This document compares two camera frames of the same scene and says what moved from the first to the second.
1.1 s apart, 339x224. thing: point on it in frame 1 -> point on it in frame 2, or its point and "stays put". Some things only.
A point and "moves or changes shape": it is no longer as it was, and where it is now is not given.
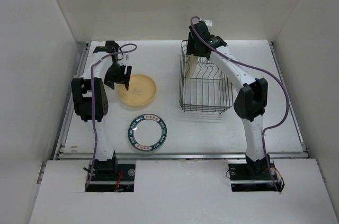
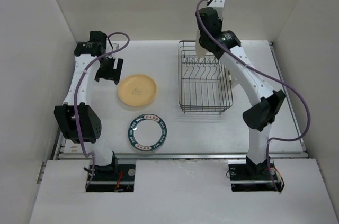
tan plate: [141, 90] stays put
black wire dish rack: [202, 86] stays put
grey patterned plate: [147, 132] stays put
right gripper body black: [192, 46] -> [202, 41]
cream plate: [192, 63] moves or changes shape
